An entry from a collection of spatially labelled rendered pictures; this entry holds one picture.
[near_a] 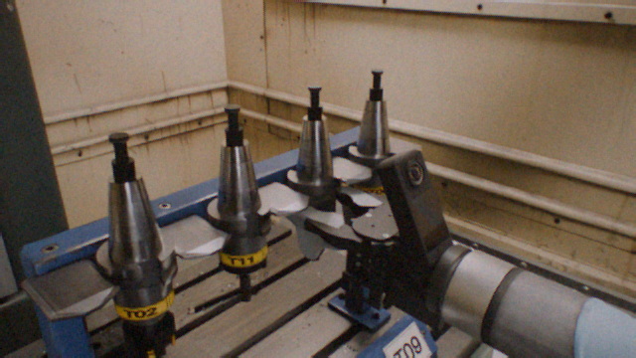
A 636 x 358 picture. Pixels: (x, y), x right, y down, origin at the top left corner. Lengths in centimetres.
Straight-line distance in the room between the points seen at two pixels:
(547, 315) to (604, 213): 62
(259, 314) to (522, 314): 52
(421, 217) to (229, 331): 46
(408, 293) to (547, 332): 14
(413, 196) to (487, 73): 61
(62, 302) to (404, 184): 30
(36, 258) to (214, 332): 44
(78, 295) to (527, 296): 36
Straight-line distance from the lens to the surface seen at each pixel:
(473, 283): 46
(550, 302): 45
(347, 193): 58
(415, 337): 78
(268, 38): 145
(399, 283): 52
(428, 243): 48
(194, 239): 47
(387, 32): 117
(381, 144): 62
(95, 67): 141
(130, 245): 43
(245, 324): 86
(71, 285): 44
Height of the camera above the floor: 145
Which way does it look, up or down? 24 degrees down
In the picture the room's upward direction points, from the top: straight up
